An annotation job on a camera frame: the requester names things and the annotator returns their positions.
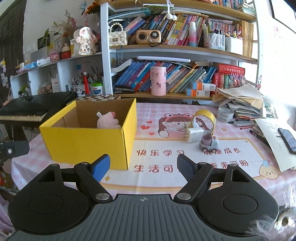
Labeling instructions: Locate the grey purple toy car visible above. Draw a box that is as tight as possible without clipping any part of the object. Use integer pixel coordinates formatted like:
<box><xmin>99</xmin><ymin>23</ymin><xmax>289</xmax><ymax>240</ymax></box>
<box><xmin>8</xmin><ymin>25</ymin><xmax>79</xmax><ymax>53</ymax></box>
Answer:
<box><xmin>200</xmin><ymin>133</ymin><xmax>219</xmax><ymax>153</ymax></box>

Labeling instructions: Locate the white charger plug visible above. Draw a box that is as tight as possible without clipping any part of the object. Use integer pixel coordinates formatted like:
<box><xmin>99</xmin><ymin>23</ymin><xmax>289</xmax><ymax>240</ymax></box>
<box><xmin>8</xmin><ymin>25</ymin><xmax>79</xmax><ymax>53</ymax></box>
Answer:
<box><xmin>185</xmin><ymin>127</ymin><xmax>204</xmax><ymax>143</ymax></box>

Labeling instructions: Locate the small white charger adapter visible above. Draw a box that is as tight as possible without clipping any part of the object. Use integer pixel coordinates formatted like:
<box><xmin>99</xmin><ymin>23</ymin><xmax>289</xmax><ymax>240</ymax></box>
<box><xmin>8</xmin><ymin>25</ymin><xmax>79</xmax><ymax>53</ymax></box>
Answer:
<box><xmin>184</xmin><ymin>120</ymin><xmax>200</xmax><ymax>128</ymax></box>

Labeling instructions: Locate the pink plush pig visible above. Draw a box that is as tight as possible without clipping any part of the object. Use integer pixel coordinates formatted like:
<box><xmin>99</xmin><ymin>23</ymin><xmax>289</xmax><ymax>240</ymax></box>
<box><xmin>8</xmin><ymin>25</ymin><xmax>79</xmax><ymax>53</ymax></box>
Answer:
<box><xmin>96</xmin><ymin>111</ymin><xmax>121</xmax><ymax>130</ymax></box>

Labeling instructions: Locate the yellow cardboard box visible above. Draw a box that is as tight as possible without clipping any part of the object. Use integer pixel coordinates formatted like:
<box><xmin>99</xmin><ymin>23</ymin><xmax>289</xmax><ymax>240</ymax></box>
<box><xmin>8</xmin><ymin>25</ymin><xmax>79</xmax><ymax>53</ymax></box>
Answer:
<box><xmin>40</xmin><ymin>98</ymin><xmax>137</xmax><ymax>170</ymax></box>

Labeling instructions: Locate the black electronic keyboard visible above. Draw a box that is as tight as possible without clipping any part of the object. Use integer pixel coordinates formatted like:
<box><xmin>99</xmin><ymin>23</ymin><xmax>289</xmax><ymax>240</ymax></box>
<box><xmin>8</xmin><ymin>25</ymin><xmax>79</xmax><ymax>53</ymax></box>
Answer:
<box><xmin>0</xmin><ymin>92</ymin><xmax>78</xmax><ymax>128</ymax></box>

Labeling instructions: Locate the pink checkered tablecloth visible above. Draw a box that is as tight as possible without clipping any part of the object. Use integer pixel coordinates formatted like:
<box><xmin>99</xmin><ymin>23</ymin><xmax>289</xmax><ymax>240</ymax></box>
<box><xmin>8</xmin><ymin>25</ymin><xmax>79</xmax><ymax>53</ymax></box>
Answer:
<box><xmin>11</xmin><ymin>102</ymin><xmax>295</xmax><ymax>205</ymax></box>

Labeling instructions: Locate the yellow tape roll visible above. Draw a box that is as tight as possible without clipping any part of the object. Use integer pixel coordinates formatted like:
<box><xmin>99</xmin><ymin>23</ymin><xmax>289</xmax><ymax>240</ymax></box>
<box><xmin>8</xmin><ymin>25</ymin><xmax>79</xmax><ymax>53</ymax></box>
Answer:
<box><xmin>192</xmin><ymin>109</ymin><xmax>216</xmax><ymax>134</ymax></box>

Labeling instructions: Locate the clear tape roll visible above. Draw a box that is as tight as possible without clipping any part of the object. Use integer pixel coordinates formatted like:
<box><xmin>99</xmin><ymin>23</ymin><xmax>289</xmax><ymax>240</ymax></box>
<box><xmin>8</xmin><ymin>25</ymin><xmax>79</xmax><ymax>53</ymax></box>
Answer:
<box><xmin>217</xmin><ymin>108</ymin><xmax>234</xmax><ymax>123</ymax></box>

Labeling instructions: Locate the wooden chessboard box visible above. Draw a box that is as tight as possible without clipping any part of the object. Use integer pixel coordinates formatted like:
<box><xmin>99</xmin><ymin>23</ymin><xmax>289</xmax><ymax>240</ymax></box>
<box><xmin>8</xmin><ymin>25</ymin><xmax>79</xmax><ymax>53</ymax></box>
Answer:
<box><xmin>66</xmin><ymin>95</ymin><xmax>121</xmax><ymax>105</ymax></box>

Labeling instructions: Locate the lower orange blue box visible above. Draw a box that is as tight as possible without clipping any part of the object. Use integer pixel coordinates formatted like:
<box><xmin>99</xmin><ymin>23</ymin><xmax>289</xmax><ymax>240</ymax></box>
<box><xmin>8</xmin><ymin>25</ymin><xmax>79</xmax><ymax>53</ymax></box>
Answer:
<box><xmin>185</xmin><ymin>88</ymin><xmax>210</xmax><ymax>97</ymax></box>

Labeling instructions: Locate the orange blue box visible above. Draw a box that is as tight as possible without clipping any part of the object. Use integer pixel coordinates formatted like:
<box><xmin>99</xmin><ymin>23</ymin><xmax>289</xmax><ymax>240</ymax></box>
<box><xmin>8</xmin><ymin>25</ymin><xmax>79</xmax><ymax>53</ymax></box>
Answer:
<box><xmin>191</xmin><ymin>82</ymin><xmax>216</xmax><ymax>92</ymax></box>
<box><xmin>185</xmin><ymin>88</ymin><xmax>210</xmax><ymax>97</ymax></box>

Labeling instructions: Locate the white cream jar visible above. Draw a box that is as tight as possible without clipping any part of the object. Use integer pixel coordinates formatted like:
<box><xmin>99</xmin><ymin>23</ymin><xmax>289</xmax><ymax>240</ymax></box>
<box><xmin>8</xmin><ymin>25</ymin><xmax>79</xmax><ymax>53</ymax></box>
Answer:
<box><xmin>91</xmin><ymin>82</ymin><xmax>103</xmax><ymax>95</ymax></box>

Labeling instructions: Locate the stack of papers and books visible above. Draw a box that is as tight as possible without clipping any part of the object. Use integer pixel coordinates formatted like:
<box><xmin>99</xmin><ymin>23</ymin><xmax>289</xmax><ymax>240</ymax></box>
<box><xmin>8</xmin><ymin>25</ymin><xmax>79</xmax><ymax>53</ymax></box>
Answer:
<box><xmin>212</xmin><ymin>84</ymin><xmax>276</xmax><ymax>120</ymax></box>

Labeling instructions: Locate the upper orange blue box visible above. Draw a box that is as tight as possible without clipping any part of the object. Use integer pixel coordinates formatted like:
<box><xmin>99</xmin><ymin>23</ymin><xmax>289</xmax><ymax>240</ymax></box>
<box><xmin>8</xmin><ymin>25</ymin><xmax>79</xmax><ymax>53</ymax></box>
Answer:
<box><xmin>191</xmin><ymin>82</ymin><xmax>216</xmax><ymax>92</ymax></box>

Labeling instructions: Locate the white paper sheet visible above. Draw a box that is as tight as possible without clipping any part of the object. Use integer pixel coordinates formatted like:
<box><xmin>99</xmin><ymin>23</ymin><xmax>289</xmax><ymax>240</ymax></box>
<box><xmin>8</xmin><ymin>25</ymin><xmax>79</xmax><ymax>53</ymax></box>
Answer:
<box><xmin>255</xmin><ymin>118</ymin><xmax>295</xmax><ymax>172</ymax></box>

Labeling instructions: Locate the black smartphone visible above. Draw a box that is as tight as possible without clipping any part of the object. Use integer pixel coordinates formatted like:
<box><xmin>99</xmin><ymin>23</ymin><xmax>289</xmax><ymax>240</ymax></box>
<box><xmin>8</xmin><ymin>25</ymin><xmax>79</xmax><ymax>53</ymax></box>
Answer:
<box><xmin>278</xmin><ymin>128</ymin><xmax>296</xmax><ymax>154</ymax></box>

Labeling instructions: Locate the row of leaning books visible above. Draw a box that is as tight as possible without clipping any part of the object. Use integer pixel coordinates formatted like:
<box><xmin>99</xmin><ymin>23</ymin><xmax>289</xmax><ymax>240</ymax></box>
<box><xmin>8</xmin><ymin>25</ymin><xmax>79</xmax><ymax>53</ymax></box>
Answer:
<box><xmin>113</xmin><ymin>59</ymin><xmax>218</xmax><ymax>94</ymax></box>

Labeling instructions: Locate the pink cylindrical container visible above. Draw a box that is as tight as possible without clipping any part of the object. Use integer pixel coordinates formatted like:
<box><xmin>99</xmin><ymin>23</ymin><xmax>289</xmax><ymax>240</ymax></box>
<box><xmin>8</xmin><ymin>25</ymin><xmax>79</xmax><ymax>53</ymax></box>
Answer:
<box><xmin>150</xmin><ymin>66</ymin><xmax>167</xmax><ymax>96</ymax></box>

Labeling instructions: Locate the red dictionary book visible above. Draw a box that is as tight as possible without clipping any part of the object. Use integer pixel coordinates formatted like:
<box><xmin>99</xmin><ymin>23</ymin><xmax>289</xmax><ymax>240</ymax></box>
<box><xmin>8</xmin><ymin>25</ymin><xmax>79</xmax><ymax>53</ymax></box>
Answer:
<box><xmin>213</xmin><ymin>62</ymin><xmax>245</xmax><ymax>75</ymax></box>

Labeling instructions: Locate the white bookshelf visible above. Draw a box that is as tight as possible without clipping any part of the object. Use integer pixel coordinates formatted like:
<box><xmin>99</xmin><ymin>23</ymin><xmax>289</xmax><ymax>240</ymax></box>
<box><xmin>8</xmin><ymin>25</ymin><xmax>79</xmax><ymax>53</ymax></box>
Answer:
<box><xmin>100</xmin><ymin>1</ymin><xmax>259</xmax><ymax>94</ymax></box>

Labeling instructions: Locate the floral plush doll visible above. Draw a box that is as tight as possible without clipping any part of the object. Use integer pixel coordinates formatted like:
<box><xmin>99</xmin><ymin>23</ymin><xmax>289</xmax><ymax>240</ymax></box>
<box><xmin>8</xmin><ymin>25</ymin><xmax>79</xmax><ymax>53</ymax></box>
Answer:
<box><xmin>73</xmin><ymin>27</ymin><xmax>97</xmax><ymax>56</ymax></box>

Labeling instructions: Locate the white quilted handbag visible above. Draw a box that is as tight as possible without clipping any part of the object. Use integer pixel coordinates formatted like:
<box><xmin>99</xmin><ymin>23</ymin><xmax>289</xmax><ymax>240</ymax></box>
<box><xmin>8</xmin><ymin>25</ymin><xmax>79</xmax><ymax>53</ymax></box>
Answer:
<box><xmin>109</xmin><ymin>22</ymin><xmax>128</xmax><ymax>46</ymax></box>

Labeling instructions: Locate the wooden retro radio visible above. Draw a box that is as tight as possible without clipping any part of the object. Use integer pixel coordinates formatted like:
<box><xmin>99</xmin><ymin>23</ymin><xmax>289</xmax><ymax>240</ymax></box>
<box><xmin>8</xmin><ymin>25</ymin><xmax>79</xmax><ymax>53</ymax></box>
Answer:
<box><xmin>135</xmin><ymin>30</ymin><xmax>162</xmax><ymax>45</ymax></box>

